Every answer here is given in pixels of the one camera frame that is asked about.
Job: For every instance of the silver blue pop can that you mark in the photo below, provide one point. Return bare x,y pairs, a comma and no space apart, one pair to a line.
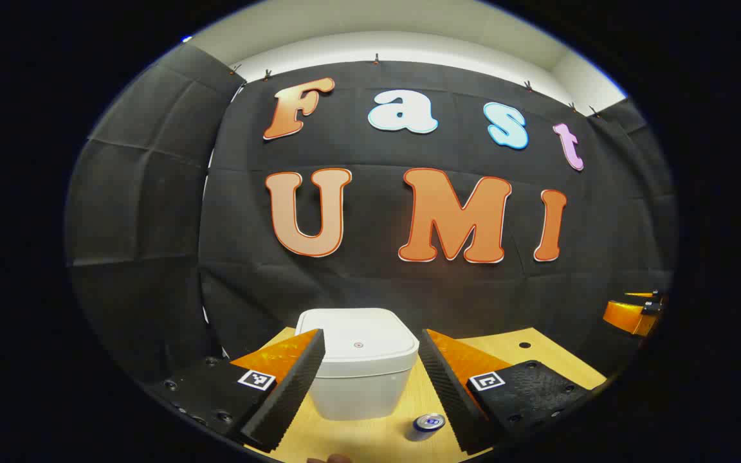
428,422

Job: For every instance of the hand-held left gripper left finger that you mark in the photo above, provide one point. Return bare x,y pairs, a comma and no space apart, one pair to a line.
293,392

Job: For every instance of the wooden desktop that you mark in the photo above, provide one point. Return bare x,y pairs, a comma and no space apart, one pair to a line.
370,440

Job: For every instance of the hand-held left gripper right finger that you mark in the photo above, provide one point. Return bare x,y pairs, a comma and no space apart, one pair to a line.
451,399

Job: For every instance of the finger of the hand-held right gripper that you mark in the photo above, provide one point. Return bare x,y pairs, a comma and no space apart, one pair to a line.
628,316
648,296

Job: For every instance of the black side partition panel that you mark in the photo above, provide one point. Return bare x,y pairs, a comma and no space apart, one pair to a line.
139,212

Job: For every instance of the black backdrop cloth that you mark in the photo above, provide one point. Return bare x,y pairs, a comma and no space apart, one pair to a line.
377,283

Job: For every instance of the white desktop garbage bin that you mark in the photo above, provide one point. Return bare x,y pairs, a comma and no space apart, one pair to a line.
364,334

